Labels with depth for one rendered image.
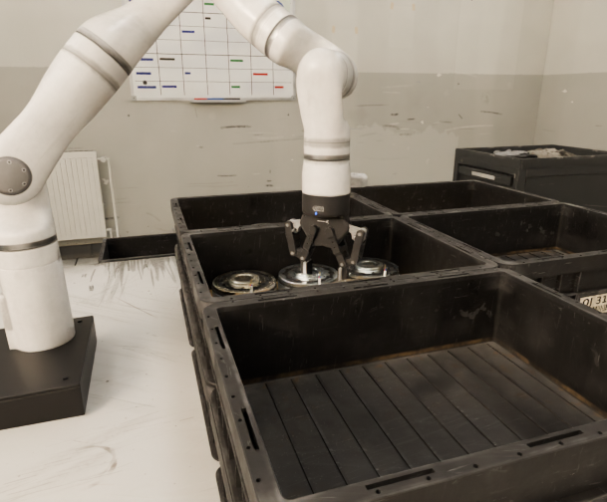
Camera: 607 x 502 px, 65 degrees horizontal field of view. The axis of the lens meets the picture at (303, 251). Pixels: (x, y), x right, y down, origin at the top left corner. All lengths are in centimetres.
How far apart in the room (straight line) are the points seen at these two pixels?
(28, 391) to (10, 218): 27
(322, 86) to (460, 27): 391
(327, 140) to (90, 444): 53
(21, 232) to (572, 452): 74
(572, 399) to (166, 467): 49
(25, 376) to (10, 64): 313
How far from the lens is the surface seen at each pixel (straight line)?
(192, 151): 377
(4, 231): 85
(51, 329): 89
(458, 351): 67
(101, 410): 81
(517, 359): 68
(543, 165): 227
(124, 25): 83
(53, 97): 80
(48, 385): 80
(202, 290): 58
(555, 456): 37
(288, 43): 74
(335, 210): 73
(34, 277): 85
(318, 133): 71
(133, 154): 376
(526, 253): 112
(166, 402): 80
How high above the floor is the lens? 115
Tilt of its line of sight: 18 degrees down
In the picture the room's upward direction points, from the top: straight up
